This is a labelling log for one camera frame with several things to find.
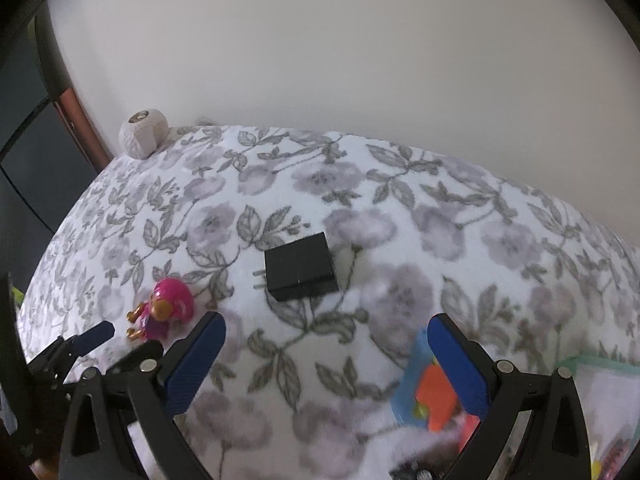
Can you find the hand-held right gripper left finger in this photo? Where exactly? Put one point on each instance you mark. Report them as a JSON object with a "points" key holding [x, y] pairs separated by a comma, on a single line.
{"points": [[195, 360]]}

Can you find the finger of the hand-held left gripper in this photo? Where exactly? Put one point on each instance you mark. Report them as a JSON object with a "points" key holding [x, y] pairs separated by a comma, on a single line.
{"points": [[137, 355], [95, 334]]}

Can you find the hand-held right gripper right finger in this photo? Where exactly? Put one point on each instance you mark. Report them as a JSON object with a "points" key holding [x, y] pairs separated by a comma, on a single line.
{"points": [[457, 365]]}

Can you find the pink toy figurine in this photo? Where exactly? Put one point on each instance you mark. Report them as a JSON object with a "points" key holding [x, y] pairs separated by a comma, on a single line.
{"points": [[170, 300]]}

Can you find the black charger block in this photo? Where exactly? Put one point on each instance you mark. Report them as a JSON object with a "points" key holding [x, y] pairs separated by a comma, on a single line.
{"points": [[300, 270]]}

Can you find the green-edged white box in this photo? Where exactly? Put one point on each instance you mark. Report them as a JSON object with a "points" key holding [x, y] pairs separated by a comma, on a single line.
{"points": [[610, 385]]}

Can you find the blue and orange toy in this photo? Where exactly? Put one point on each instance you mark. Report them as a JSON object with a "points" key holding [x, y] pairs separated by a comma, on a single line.
{"points": [[430, 395]]}

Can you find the grey floral blanket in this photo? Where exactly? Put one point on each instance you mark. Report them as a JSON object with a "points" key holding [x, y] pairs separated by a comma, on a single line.
{"points": [[400, 240]]}

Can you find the dark wardrobe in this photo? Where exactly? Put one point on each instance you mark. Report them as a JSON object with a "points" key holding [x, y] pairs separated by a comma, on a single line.
{"points": [[25, 160]]}

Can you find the white yarn ball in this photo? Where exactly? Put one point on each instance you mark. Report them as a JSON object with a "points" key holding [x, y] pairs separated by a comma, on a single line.
{"points": [[142, 132]]}

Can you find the brown bed frame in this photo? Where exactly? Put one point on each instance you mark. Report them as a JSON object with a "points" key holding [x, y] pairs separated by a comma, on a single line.
{"points": [[75, 110]]}

